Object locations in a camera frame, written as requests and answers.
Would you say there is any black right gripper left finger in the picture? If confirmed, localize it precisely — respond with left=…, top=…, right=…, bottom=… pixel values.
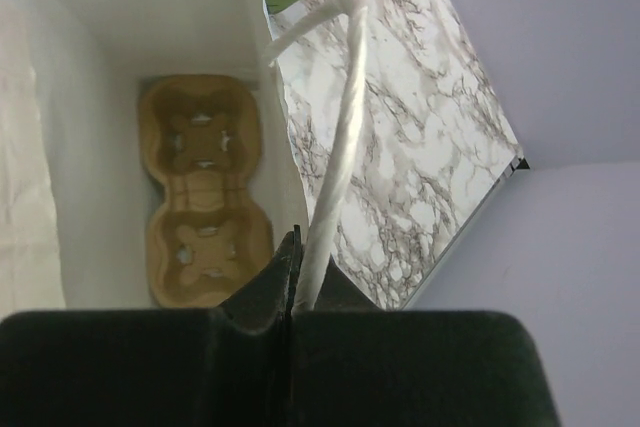
left=1, top=230, right=303, bottom=426

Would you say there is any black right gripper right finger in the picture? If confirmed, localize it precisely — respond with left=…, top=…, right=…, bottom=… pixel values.
left=289, top=259, right=562, bottom=427

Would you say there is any white paper takeout bag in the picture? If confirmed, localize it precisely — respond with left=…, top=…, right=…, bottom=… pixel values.
left=1, top=0, right=311, bottom=316

